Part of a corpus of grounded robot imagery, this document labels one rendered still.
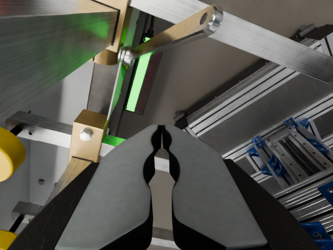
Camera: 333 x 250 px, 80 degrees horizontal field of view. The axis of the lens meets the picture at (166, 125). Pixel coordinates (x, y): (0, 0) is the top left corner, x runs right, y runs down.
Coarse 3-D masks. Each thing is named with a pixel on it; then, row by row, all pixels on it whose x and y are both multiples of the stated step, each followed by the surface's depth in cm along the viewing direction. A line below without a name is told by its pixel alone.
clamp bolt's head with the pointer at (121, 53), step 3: (123, 45) 25; (120, 48) 25; (123, 48) 25; (120, 51) 25; (123, 51) 25; (120, 54) 25; (123, 54) 25; (120, 57) 26; (123, 57) 25; (117, 60) 25; (120, 60) 25; (132, 60) 25; (132, 63) 26; (126, 66) 35
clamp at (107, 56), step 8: (96, 0) 21; (104, 0) 21; (112, 0) 21; (120, 0) 21; (128, 0) 21; (120, 8) 21; (128, 8) 22; (120, 16) 21; (128, 16) 24; (120, 24) 22; (128, 24) 26; (120, 32) 22; (120, 40) 23; (112, 48) 23; (96, 56) 23; (104, 56) 24; (112, 56) 24; (104, 64) 24; (112, 64) 25
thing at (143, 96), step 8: (152, 56) 40; (160, 56) 40; (152, 64) 41; (152, 72) 41; (144, 80) 42; (152, 80) 42; (144, 88) 43; (144, 96) 44; (144, 104) 45; (136, 112) 46
